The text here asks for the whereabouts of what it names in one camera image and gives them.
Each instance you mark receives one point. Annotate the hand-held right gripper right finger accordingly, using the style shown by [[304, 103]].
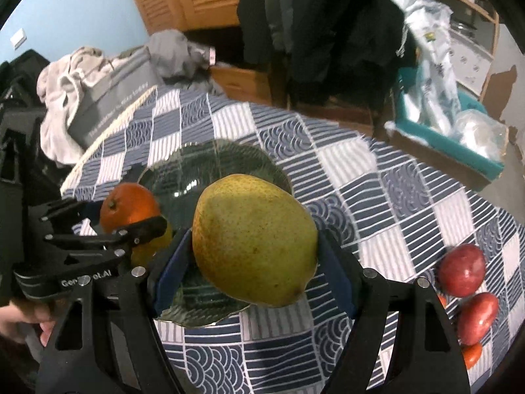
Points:
[[336, 279]]

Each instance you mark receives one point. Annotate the medium orange tangerine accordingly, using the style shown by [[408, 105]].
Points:
[[471, 355]]

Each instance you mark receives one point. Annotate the white wall switch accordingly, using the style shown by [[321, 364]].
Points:
[[18, 38]]

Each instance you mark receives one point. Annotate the clear plastic bag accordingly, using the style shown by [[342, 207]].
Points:
[[480, 131]]

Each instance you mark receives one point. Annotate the grey jacket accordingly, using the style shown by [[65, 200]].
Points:
[[283, 0]]

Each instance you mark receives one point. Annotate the wooden shelf rack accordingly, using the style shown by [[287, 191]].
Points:
[[494, 28]]

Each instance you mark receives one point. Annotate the blue white patterned tablecloth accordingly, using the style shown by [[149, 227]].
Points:
[[369, 197]]

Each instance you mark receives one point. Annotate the small yellow-green pear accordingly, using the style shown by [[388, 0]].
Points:
[[149, 248]]

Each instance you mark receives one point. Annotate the wooden drawer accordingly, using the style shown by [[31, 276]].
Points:
[[242, 82]]

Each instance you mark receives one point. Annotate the beige towel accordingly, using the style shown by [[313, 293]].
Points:
[[53, 131]]

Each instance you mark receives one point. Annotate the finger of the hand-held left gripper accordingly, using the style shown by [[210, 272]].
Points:
[[139, 230], [61, 209]]

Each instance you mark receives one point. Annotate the black hooded jacket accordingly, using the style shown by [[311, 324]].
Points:
[[348, 28]]

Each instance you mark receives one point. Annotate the round red apple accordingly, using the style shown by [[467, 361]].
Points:
[[461, 270]]

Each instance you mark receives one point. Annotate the dark glass plate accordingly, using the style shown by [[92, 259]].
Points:
[[197, 164]]

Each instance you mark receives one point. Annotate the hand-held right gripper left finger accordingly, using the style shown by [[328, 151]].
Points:
[[172, 271]]

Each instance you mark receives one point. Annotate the person's left hand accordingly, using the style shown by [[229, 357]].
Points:
[[20, 320]]

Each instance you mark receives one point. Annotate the teal plastic bin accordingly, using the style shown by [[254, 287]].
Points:
[[451, 152]]

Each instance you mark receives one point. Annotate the grey tote bag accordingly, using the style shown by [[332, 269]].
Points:
[[110, 102]]

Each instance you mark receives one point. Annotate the grey clothing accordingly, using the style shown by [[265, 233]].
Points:
[[172, 53]]

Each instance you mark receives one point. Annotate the large orange tangerine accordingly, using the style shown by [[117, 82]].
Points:
[[127, 207]]

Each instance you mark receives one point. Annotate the large yellow-green pear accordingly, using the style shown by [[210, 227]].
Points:
[[254, 238]]

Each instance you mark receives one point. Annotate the elongated red apple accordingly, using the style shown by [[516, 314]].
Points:
[[478, 318]]

